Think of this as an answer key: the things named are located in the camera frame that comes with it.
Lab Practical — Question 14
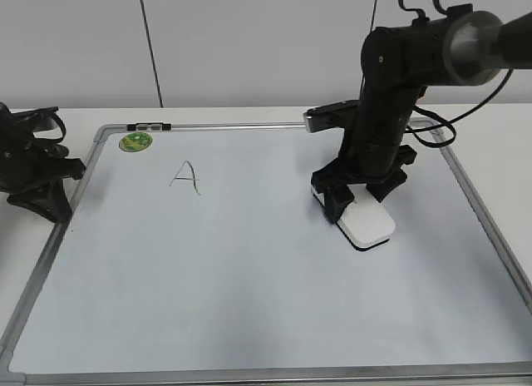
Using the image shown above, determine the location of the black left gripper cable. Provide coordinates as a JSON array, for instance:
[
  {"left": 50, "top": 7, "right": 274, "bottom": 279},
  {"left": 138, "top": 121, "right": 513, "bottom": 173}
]
[{"left": 7, "top": 106, "right": 67, "bottom": 146}]

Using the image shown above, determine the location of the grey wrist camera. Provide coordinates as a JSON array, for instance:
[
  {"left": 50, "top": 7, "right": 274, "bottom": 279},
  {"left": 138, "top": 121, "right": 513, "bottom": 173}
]
[{"left": 303, "top": 100, "right": 358, "bottom": 133}]

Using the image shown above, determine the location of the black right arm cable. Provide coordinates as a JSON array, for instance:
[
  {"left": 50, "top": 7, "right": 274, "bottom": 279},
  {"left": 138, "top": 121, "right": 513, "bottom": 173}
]
[{"left": 397, "top": 0, "right": 516, "bottom": 148}]

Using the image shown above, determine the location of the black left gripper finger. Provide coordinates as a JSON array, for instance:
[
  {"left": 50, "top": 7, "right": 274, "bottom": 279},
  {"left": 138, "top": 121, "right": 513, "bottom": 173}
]
[
  {"left": 7, "top": 180, "right": 72, "bottom": 223},
  {"left": 41, "top": 157, "right": 86, "bottom": 181}
]

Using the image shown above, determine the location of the white board eraser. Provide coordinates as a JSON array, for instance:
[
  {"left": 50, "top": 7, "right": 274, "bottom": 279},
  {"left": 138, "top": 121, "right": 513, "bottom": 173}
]
[{"left": 311, "top": 185, "right": 396, "bottom": 251}]

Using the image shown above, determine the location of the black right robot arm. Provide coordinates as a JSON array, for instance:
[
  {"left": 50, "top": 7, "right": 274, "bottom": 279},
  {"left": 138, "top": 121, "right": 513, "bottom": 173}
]
[{"left": 303, "top": 4, "right": 531, "bottom": 224}]

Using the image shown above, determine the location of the white board with grey frame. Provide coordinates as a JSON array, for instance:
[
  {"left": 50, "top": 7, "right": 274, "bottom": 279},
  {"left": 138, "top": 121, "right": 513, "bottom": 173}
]
[{"left": 2, "top": 124, "right": 531, "bottom": 385}]

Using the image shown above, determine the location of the round green magnet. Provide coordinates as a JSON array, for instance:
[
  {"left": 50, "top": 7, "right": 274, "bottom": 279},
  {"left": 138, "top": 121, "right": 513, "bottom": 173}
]
[{"left": 119, "top": 132, "right": 153, "bottom": 153}]

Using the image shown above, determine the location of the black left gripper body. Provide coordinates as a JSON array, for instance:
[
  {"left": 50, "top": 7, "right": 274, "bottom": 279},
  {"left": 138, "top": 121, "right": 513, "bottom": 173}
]
[{"left": 1, "top": 104, "right": 69, "bottom": 194}]

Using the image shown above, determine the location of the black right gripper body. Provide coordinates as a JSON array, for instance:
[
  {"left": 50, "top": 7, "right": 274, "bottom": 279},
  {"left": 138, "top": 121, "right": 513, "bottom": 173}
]
[{"left": 311, "top": 86, "right": 417, "bottom": 192}]

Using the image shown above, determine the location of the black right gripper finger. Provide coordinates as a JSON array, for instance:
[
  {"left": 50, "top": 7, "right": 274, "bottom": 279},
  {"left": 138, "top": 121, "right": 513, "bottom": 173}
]
[
  {"left": 366, "top": 176, "right": 406, "bottom": 202},
  {"left": 323, "top": 185, "right": 354, "bottom": 224}
]

